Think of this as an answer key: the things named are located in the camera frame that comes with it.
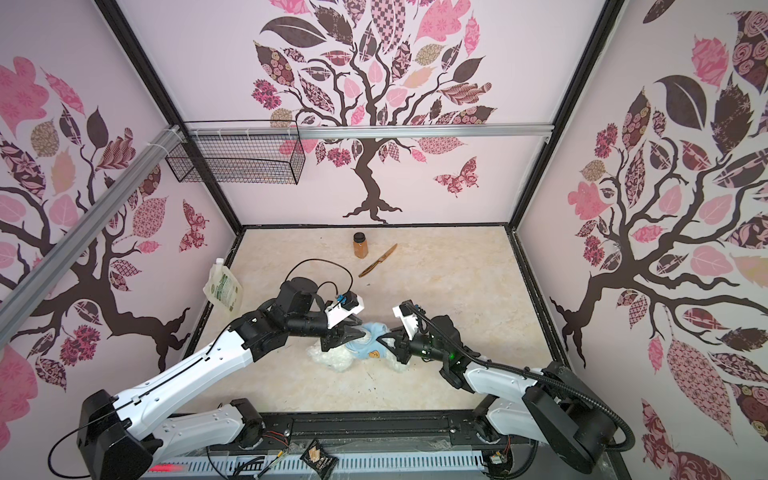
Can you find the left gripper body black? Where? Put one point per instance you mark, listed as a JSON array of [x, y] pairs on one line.
[[315, 323]]

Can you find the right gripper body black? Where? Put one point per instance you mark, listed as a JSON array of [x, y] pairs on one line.
[[424, 348]]

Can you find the light blue bear hoodie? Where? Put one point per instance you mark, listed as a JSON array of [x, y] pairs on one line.
[[368, 346]]

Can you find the white teddy bear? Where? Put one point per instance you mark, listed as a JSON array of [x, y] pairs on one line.
[[340, 359]]

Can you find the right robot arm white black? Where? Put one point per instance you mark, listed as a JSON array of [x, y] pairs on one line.
[[548, 406]]

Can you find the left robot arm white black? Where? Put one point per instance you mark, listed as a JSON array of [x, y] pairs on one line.
[[122, 436]]

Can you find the wooden knife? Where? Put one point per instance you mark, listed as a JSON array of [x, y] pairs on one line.
[[378, 261]]

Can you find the white green refill pouch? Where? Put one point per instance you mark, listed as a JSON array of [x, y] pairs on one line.
[[223, 290]]

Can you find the amber spice jar black lid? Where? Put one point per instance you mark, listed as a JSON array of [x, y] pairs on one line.
[[360, 246]]

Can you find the small black brown packet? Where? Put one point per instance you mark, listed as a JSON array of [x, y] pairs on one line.
[[319, 460]]

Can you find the red marker pen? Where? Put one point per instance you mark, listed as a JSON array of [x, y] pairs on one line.
[[167, 468]]

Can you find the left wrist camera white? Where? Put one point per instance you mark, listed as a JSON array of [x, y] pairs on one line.
[[346, 305]]

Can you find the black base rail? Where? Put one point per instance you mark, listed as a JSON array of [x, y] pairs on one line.
[[372, 427]]

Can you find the white slotted cable duct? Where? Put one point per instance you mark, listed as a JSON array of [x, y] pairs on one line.
[[419, 465]]

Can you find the black wire basket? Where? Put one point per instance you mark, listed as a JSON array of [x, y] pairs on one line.
[[257, 152]]

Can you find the rear aluminium rail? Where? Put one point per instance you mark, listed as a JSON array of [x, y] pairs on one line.
[[409, 131]]

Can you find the aluminium rail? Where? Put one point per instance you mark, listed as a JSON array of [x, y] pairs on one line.
[[22, 301], [409, 131]]

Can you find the left aluminium rail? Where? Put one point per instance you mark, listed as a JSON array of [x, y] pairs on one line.
[[22, 301]]

